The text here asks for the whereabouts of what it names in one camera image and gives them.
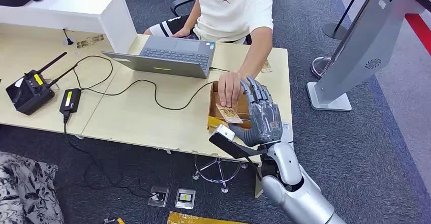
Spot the open floor socket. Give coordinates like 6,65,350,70
147,185,170,208

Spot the person's left hand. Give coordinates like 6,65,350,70
218,72,252,108

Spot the chrome stanchion base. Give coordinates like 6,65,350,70
310,56,334,79

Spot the black stanchion post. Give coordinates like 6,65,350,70
322,0,367,41

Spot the ID card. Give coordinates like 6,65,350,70
215,103,244,125

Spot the black power adapter yellow label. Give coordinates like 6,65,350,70
59,88,82,115

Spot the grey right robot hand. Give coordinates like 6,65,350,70
228,75,284,147

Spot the grey open laptop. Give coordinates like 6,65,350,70
101,35,216,79

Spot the person's right hand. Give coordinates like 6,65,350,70
170,27,192,39

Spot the person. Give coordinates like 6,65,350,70
143,0,274,108

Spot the grey kiosk stand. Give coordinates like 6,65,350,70
306,0,431,112

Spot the black remote controller with antennas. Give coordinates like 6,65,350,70
6,51,79,116

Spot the floral patterned fabric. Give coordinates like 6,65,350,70
0,151,65,224

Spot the cardboard box with dividers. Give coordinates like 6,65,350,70
207,80,253,132

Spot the black office chair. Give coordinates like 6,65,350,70
170,0,253,45

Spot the small black desk microphone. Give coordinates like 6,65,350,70
61,28,75,47

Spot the white desk shelf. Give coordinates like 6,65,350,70
0,0,138,54

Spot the black laptop power cable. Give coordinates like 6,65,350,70
71,54,231,111

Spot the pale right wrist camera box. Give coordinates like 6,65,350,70
208,124,270,160

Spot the black mains cable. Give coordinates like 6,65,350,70
63,113,161,200

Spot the chrome stool base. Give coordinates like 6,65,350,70
192,155,249,194

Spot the yellow floor tape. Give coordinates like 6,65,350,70
166,211,250,224

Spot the white card reader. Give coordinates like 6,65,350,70
281,121,294,144

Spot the card in clear holder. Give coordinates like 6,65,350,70
76,34,104,49

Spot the beige desk leg panel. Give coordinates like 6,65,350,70
254,163,265,199

